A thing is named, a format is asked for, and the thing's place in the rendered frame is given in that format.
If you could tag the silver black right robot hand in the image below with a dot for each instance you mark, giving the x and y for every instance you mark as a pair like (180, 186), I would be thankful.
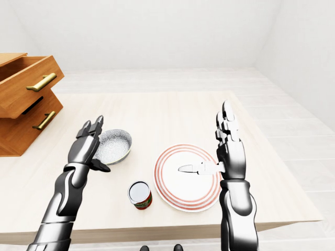
(233, 159)

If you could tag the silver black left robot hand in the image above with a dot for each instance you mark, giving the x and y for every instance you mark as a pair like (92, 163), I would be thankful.
(83, 149)

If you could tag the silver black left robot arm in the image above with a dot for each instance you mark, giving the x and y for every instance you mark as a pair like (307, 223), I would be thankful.
(61, 206)

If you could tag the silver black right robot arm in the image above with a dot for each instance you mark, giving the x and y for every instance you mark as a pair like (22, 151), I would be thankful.
(236, 217)

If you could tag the patterned black white bowl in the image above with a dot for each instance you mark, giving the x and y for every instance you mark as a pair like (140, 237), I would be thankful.
(115, 149)

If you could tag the white plate with red rings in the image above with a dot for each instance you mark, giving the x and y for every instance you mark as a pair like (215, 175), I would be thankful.
(183, 191)

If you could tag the closed wooden drawer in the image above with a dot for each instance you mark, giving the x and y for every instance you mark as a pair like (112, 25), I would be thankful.
(28, 125)

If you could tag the red green food tin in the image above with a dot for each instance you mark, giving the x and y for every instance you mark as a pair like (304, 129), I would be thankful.
(140, 195)

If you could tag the wooden cabinet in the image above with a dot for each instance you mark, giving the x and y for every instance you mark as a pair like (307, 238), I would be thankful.
(15, 112)

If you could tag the open wooden drawer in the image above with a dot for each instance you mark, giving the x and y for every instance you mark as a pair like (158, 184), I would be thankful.
(24, 81)

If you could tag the small dark rounded shape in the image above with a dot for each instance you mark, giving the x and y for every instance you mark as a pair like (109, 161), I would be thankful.
(144, 248)
(178, 247)

